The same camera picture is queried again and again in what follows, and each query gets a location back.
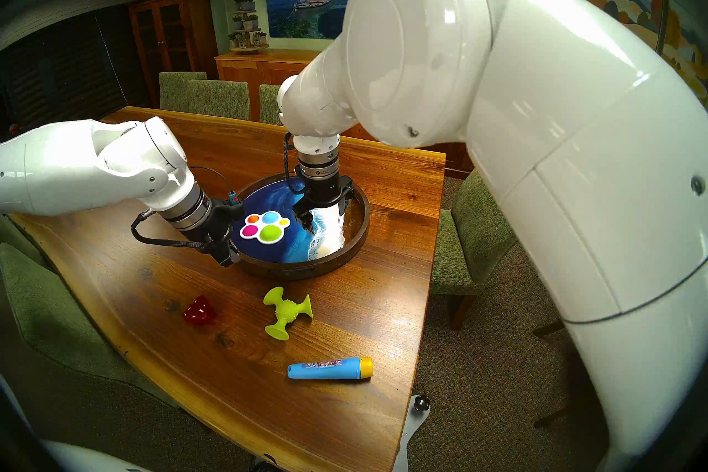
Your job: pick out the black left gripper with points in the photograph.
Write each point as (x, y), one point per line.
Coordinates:
(213, 225)

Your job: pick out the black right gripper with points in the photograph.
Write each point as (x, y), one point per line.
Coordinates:
(323, 191)

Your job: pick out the white multicolour pop bubble toy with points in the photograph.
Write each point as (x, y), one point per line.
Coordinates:
(271, 234)

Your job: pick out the red translucent heart toy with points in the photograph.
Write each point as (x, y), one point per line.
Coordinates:
(199, 311)

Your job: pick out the lime green suction cup toy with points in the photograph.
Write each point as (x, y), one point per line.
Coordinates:
(286, 313)

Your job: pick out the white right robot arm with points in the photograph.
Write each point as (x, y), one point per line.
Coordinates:
(553, 89)

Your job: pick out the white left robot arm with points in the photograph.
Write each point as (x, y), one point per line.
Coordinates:
(55, 167)

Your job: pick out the round wooden blue resin tray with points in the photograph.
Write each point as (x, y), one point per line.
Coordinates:
(276, 252)

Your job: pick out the green upholstered dining chair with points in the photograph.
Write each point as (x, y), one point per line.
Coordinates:
(174, 89)
(221, 99)
(50, 321)
(470, 238)
(269, 106)

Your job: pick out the blue tube toy yellow cap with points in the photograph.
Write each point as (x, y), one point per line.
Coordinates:
(326, 369)

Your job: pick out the light wooden sideboard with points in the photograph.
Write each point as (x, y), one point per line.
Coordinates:
(260, 68)

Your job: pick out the tiered stand with potted plants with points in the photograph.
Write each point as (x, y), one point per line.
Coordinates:
(246, 23)

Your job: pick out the wooden glass door cabinet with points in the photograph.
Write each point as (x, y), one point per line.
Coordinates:
(199, 28)

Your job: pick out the dark window blind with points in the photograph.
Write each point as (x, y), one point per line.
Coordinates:
(66, 78)

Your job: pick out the dark wooden chair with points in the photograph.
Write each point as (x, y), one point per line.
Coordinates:
(547, 330)

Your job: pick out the white metal bracket black knob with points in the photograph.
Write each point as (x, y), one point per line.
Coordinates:
(406, 437)

